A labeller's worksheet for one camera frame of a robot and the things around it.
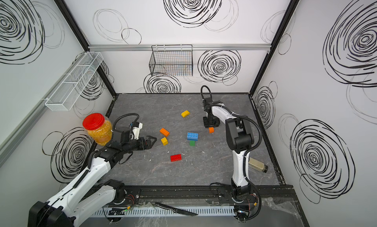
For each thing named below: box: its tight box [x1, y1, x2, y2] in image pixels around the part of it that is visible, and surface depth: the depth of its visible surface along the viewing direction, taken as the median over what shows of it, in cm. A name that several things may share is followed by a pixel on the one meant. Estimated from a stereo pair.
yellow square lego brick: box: [160, 136, 169, 146], surface depth 93 cm
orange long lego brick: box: [159, 127, 170, 138], surface depth 98 cm
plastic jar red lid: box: [82, 113, 113, 146], surface depth 85 cm
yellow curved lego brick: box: [180, 110, 191, 118], surface depth 110 cm
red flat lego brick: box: [170, 153, 183, 163], surface depth 87 cm
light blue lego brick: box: [187, 132, 199, 142], surface depth 86 cm
